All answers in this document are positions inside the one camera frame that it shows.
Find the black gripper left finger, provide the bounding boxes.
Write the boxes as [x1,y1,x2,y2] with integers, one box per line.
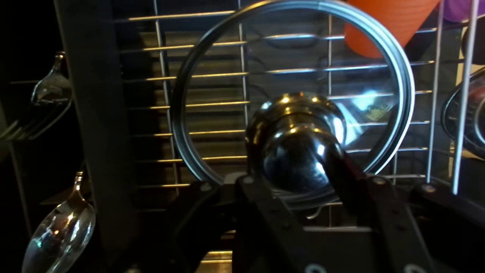
[237,176,325,273]

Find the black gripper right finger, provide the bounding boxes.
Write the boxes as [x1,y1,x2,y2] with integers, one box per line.
[323,144,437,273]

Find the glass pot lid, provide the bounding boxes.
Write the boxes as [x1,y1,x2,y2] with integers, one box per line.
[170,0,416,211]

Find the steel dish rack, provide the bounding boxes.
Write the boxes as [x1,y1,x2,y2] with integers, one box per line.
[55,0,485,273]

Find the steel spoon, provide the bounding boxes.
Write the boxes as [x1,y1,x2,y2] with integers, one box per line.
[22,170,96,273]

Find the orange plastic cup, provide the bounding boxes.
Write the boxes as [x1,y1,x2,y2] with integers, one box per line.
[344,0,440,59]

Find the purple plastic cup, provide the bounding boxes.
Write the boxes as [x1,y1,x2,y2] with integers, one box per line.
[443,0,485,23]

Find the steel fork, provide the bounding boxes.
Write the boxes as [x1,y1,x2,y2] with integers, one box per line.
[0,51,73,141]

